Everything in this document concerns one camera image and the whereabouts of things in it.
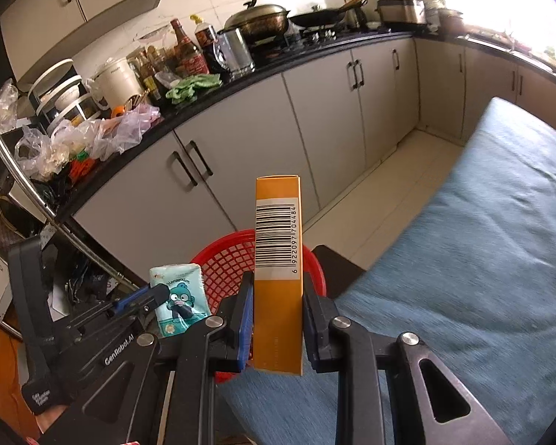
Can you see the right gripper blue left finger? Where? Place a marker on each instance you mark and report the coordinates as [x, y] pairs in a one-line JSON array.
[[162, 391]]

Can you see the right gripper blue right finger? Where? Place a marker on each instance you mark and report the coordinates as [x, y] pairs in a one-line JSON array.
[[428, 403]]

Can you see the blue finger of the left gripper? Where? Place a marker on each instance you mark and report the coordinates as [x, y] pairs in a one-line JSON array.
[[144, 300]]

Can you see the teal cartoon tissue pack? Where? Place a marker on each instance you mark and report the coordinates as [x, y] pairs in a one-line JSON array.
[[186, 303]]

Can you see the orange ointment carton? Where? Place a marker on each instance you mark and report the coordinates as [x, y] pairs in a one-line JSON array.
[[278, 280]]

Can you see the red plastic mesh basket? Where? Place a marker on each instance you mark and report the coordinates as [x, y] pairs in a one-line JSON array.
[[227, 264]]

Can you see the blue tablecloth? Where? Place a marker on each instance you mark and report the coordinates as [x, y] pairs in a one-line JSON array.
[[474, 274]]

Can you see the counter plastic bags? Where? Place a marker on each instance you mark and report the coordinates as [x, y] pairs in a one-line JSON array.
[[42, 156]]

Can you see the green cloth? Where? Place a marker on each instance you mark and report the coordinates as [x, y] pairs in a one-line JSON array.
[[188, 89]]

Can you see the white rice cooker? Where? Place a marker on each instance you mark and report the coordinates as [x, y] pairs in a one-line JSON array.
[[114, 84]]

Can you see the red label sauce bottle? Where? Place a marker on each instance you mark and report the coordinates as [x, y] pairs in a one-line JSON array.
[[188, 54]]

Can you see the steel kettle on counter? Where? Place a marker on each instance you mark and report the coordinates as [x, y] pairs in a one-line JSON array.
[[237, 60]]

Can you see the dark sauce bottle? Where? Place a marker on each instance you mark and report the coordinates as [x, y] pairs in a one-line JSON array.
[[207, 38]]

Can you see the lidded steel wok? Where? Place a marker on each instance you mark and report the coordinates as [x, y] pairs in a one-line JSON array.
[[258, 22]]

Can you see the black frying pan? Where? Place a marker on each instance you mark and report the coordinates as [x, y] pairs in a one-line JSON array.
[[325, 17]]

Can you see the brown pot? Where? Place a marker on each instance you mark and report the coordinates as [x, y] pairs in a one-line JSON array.
[[451, 22]]

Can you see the silver rice cooker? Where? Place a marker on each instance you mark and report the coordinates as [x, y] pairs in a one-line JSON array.
[[402, 12]]

